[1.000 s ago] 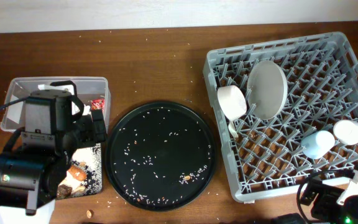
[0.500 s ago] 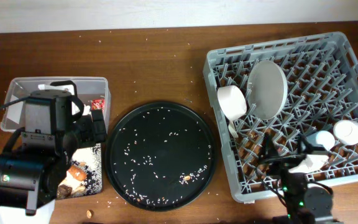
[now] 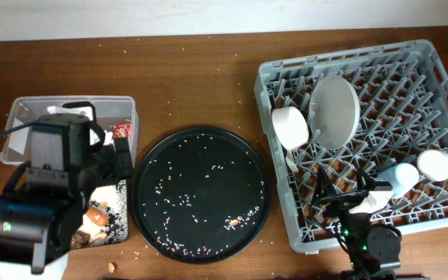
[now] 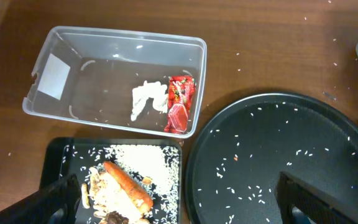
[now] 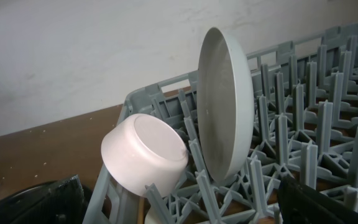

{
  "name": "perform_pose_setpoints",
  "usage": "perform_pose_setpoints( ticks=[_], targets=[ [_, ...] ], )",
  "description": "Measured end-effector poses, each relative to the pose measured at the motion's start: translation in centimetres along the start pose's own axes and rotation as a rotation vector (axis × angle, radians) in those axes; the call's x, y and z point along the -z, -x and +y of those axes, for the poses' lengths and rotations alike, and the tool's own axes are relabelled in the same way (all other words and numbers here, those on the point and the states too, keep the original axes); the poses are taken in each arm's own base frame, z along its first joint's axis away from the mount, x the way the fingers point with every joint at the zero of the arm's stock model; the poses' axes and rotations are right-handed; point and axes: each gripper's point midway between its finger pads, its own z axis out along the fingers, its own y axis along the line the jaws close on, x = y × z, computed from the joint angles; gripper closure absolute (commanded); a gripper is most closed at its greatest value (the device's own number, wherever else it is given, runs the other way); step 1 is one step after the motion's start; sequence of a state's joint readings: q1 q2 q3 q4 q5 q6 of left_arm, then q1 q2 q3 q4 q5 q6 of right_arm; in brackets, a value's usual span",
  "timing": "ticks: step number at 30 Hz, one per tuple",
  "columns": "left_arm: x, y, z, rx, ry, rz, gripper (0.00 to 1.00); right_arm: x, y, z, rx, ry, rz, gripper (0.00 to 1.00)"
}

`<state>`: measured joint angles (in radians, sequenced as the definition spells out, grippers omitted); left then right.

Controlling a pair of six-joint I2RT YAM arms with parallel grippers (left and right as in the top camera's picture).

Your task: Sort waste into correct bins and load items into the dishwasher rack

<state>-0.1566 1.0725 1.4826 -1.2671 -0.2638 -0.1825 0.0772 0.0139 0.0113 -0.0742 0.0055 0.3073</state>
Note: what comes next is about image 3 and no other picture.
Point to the black rectangular tray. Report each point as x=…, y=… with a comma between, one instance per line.
x=112, y=200

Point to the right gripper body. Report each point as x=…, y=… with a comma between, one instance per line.
x=358, y=204

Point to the small white cup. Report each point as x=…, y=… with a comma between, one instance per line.
x=433, y=164

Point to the clear plastic bin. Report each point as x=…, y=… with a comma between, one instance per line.
x=112, y=114

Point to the white bowl with leftovers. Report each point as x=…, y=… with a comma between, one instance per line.
x=290, y=127

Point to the round black tray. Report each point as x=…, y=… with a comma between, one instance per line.
x=191, y=185

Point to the white tissue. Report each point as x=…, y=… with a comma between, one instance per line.
x=107, y=137

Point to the red snack wrapper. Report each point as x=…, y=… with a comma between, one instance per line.
x=122, y=131

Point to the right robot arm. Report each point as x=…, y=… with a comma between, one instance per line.
x=373, y=249

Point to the orange carrot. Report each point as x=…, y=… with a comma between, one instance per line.
x=96, y=216

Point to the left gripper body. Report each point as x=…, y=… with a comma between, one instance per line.
x=106, y=171

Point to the light blue cup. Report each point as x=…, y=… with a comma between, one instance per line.
x=402, y=177

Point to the grey dishwasher rack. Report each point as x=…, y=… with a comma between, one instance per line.
x=403, y=94

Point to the peanut on table bottom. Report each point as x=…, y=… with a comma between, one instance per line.
x=111, y=267

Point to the white plastic fork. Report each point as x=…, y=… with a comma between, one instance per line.
x=289, y=159

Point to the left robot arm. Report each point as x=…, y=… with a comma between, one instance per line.
x=44, y=200

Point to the grey plate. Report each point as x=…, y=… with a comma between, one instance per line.
x=336, y=111

